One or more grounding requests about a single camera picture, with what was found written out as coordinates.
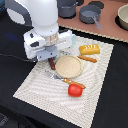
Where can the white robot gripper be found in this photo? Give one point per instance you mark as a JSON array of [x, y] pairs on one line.
[[39, 48]]

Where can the grey two-handled pot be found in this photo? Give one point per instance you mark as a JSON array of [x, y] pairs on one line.
[[66, 8]]

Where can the red toy tomato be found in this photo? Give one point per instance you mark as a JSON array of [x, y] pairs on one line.
[[75, 90]]

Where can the brown toy sausage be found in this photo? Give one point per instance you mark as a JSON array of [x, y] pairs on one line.
[[52, 65]]

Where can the light blue milk carton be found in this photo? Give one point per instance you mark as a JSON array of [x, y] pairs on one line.
[[73, 40]]

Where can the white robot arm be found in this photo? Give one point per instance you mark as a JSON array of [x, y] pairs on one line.
[[41, 15]]

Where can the beige round plate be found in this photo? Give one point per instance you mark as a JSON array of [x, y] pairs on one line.
[[69, 66]]

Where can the beige woven placemat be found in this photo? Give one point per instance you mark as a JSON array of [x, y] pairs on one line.
[[51, 95]]

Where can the grey frying pan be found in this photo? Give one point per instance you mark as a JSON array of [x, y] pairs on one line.
[[90, 14]]

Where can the beige bowl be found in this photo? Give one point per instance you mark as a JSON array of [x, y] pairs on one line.
[[123, 16]]

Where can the fork with wooden handle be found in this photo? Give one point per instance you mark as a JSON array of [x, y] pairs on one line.
[[66, 80]]

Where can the knife with wooden handle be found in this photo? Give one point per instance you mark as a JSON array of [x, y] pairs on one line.
[[87, 58]]

